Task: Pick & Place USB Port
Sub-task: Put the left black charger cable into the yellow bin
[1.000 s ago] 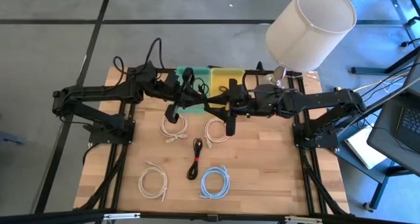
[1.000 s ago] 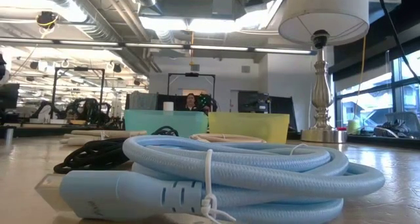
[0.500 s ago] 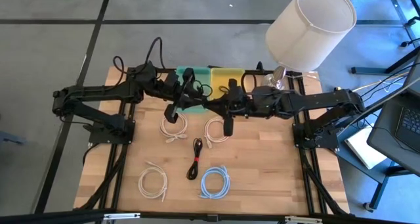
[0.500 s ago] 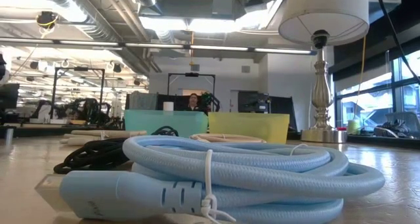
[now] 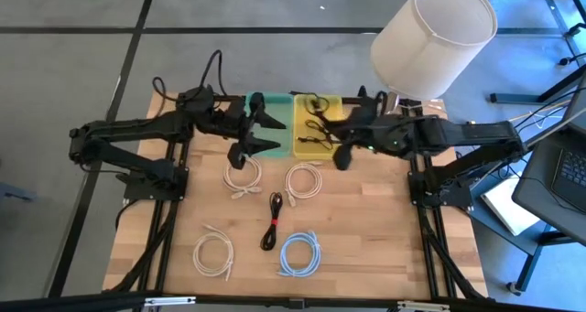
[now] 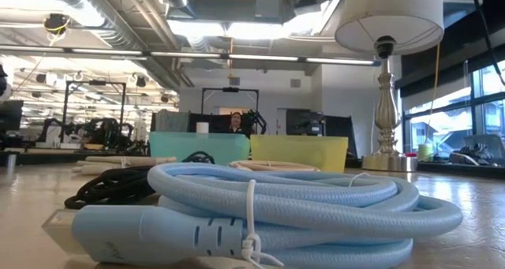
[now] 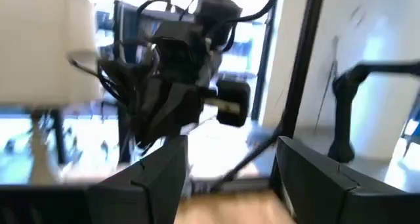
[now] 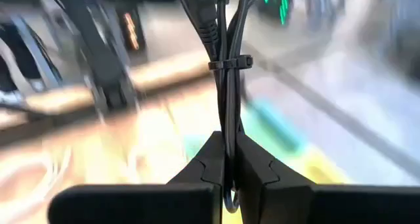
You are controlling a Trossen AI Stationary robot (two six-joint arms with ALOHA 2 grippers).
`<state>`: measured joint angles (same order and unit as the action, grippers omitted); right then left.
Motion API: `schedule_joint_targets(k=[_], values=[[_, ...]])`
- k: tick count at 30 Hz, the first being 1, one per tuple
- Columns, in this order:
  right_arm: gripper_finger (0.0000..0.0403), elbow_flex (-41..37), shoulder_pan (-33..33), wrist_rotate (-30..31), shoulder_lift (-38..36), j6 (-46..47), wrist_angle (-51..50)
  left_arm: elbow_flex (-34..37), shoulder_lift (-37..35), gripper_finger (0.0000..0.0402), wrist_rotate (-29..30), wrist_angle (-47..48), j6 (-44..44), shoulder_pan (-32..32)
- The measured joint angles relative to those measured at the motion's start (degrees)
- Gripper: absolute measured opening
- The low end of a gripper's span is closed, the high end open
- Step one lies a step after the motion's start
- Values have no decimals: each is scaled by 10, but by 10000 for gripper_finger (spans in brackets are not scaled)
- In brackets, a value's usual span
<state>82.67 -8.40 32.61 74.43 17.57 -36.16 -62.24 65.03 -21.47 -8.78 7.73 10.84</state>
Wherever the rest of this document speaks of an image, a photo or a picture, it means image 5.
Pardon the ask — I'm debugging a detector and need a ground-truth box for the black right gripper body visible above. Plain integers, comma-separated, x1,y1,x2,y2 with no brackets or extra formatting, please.
345,96,385,144

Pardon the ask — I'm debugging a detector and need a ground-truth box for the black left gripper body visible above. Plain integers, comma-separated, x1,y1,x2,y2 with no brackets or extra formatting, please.
218,99,255,145

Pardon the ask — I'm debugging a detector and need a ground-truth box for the white cable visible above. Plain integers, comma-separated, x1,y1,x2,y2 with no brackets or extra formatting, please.
191,223,235,284
284,161,324,208
222,156,265,200

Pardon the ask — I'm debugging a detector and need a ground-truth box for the black cable with red tie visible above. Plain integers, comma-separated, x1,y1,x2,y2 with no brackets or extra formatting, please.
259,191,284,253

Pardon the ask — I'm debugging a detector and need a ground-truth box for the light blue cable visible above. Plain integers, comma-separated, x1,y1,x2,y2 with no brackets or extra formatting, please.
277,231,322,278

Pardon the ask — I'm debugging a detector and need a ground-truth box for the teal plastic bin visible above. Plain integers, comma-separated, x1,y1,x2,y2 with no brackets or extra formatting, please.
241,91,295,159

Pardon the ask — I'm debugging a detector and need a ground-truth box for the yellow plastic bin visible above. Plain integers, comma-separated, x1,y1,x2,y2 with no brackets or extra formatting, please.
292,93,345,161

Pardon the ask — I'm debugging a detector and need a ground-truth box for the silver lamp with white shade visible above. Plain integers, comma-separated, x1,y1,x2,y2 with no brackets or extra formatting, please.
369,0,499,117

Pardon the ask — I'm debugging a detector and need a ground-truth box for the white flat panel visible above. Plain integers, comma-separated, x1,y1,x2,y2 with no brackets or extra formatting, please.
480,177,542,238

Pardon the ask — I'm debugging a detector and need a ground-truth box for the dark laptop stand table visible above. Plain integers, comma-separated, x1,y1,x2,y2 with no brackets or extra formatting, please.
466,64,586,297

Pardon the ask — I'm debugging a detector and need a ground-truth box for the dark laptop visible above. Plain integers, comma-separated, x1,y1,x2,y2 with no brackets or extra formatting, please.
548,69,586,202

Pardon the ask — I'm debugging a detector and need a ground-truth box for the black aluminium table frame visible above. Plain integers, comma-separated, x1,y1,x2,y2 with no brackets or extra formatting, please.
103,85,495,312

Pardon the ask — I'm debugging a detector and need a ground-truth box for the black floor cable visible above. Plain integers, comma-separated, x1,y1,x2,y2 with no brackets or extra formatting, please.
557,22,586,67

